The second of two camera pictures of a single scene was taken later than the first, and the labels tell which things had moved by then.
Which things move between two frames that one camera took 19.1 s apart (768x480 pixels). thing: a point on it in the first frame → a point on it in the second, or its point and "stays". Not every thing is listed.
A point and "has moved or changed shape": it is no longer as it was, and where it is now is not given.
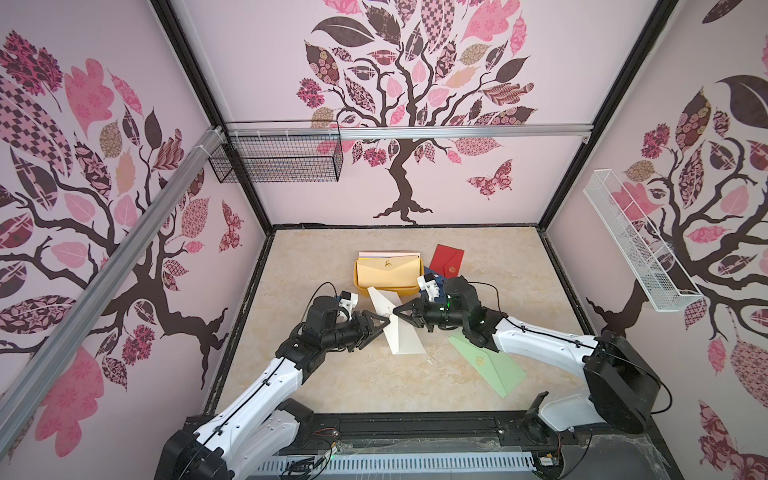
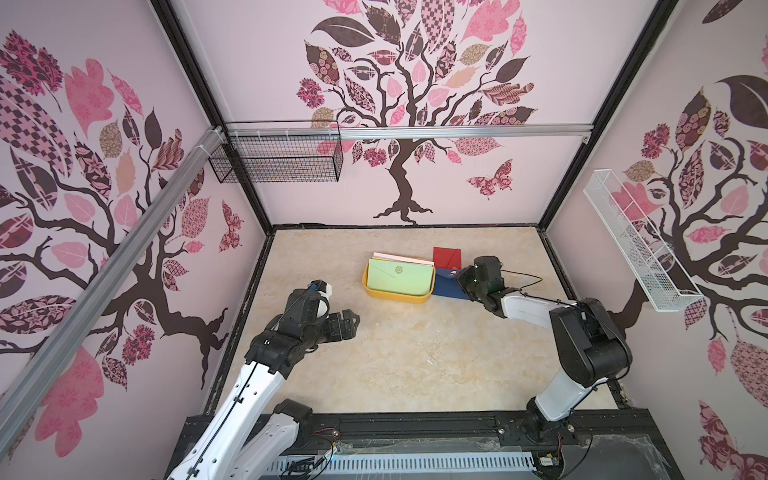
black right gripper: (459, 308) → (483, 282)
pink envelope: (376, 254) has moved or changed shape
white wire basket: (658, 277) stays
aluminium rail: (30, 381) stays
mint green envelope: (502, 372) → (399, 276)
